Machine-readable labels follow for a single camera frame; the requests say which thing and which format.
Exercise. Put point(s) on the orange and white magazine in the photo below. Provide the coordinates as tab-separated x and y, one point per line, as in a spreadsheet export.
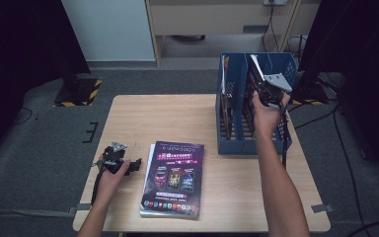
224	75

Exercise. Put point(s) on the person's left hand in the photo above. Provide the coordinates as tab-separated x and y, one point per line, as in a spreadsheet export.
108	187

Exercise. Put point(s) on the person's right hand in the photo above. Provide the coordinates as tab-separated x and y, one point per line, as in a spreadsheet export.
269	121

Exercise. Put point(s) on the purple and red magazine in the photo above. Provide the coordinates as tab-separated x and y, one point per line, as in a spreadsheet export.
252	79
174	174

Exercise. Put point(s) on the white wall socket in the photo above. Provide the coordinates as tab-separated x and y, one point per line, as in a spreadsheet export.
274	2

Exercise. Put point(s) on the beige wooden desk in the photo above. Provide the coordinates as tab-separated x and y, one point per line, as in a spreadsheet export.
210	19

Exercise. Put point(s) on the white magazine with colourful grid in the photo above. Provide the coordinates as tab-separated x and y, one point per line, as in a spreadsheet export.
150	154

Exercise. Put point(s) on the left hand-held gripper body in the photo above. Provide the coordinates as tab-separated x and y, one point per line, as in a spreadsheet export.
115	158

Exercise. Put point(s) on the black curtain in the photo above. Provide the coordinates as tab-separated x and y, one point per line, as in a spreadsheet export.
368	49
19	49

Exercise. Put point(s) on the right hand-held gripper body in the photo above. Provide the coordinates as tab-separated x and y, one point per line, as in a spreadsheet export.
274	94

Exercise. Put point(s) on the blue plastic file rack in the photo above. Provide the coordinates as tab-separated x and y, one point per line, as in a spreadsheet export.
238	98

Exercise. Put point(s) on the black floor tape mark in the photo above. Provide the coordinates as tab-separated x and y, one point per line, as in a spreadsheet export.
93	132

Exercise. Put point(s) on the white cabinet panel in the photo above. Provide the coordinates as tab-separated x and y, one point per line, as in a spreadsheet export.
112	29

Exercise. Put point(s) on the grey tape strip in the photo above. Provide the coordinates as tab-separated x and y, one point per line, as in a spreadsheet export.
83	206
322	208

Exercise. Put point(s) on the striped black stand base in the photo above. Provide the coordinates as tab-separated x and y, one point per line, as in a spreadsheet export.
79	92
311	94

